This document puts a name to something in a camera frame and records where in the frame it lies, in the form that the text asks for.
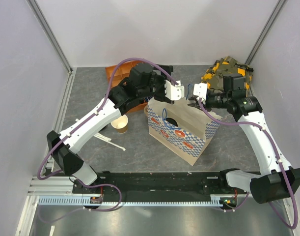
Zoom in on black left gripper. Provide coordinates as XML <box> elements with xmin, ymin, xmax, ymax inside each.
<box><xmin>138</xmin><ymin>65</ymin><xmax>174</xmax><ymax>102</ymax></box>

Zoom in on checkered paper takeout bag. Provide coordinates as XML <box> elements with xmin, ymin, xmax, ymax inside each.
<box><xmin>147</xmin><ymin>97</ymin><xmax>220</xmax><ymax>165</ymax></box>

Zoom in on cardboard cup carrier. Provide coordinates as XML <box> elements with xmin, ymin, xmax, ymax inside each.
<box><xmin>143</xmin><ymin>106</ymin><xmax>148</xmax><ymax>117</ymax></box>

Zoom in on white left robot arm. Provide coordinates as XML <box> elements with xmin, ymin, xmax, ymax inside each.
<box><xmin>47</xmin><ymin>63</ymin><xmax>173</xmax><ymax>193</ymax></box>

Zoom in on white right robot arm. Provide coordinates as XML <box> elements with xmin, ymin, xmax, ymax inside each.
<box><xmin>190</xmin><ymin>73</ymin><xmax>300</xmax><ymax>204</ymax></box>

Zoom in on camouflage cloth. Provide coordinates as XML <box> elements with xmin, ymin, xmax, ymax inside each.
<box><xmin>201</xmin><ymin>56</ymin><xmax>254</xmax><ymax>91</ymax></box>

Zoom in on orange compartment tray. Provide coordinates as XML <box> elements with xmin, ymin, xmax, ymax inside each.
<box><xmin>105</xmin><ymin>60</ymin><xmax>151</xmax><ymax>113</ymax></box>

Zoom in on paper cup near tray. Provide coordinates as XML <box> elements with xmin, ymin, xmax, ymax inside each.
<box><xmin>110</xmin><ymin>115</ymin><xmax>129</xmax><ymax>134</ymax></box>

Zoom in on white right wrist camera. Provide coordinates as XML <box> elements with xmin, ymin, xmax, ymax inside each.
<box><xmin>193</xmin><ymin>83</ymin><xmax>208</xmax><ymax>104</ymax></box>

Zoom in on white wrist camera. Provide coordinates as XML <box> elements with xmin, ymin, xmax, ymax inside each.
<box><xmin>164</xmin><ymin>80</ymin><xmax>185</xmax><ymax>101</ymax></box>
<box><xmin>193</xmin><ymin>83</ymin><xmax>208</xmax><ymax>104</ymax></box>

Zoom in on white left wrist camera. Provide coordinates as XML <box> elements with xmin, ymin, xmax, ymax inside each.
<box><xmin>164</xmin><ymin>80</ymin><xmax>185</xmax><ymax>101</ymax></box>

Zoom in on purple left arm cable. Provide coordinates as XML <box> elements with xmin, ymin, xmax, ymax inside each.
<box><xmin>36</xmin><ymin>58</ymin><xmax>181</xmax><ymax>223</ymax></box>

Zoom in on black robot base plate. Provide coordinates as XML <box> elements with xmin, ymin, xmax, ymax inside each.
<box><xmin>71</xmin><ymin>171</ymin><xmax>247</xmax><ymax>200</ymax></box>

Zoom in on grey slotted cable duct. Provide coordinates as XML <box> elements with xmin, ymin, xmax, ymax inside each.
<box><xmin>38</xmin><ymin>196</ymin><xmax>223</xmax><ymax>207</ymax></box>

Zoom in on aluminium frame rail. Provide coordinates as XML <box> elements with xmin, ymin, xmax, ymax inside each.
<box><xmin>28</xmin><ymin>177</ymin><xmax>244</xmax><ymax>198</ymax></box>

